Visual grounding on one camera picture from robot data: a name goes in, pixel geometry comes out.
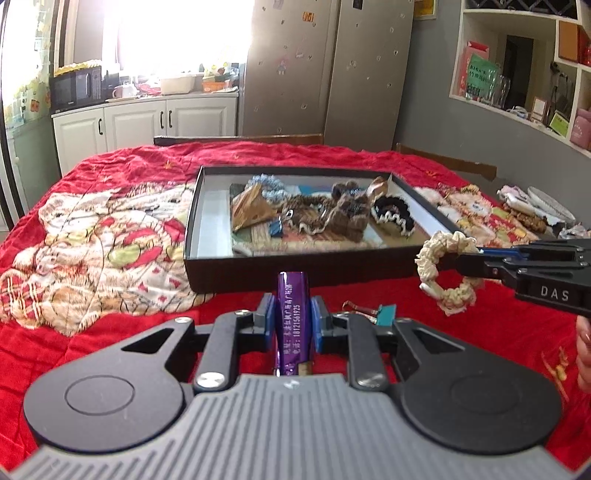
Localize cream crochet scrunchie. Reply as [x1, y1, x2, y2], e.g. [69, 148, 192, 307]
[415, 231, 484, 316]

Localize teal binder clip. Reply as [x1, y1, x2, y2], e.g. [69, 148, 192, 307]
[342, 301, 397, 327]

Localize black white frilled scrunchie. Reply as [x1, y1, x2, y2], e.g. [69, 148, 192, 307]
[370, 195, 416, 237]

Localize brown knitted bow clip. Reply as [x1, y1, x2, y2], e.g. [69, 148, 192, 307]
[325, 194, 370, 242]

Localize dark brown crochet scrunchie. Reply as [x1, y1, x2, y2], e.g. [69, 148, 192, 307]
[280, 194, 335, 235]

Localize tan triangular snack packet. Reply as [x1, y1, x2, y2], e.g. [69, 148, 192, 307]
[230, 184, 276, 232]

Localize brown fuzzy hair clip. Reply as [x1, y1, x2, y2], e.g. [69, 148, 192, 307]
[332, 180, 366, 201]

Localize light blue crochet scrunchie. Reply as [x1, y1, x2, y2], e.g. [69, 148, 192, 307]
[246, 174, 290, 204]

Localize person's right hand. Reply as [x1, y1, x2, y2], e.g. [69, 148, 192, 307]
[576, 316, 591, 394]

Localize items on bedside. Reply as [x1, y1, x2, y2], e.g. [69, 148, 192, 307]
[497, 185, 590, 240]

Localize black shallow cardboard box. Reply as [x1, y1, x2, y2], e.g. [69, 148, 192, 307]
[184, 166, 458, 293]

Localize silver refrigerator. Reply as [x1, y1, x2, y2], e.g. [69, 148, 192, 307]
[238, 0, 415, 152]

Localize beige plastic basket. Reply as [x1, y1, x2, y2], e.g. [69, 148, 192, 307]
[160, 75, 195, 96]

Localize white kitchen cabinets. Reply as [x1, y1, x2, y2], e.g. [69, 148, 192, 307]
[52, 91, 238, 175]

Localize black microwave oven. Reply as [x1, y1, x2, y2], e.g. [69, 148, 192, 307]
[50, 66, 103, 112]

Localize wall shelf with items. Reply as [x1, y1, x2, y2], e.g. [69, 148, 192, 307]
[450, 1, 590, 156]

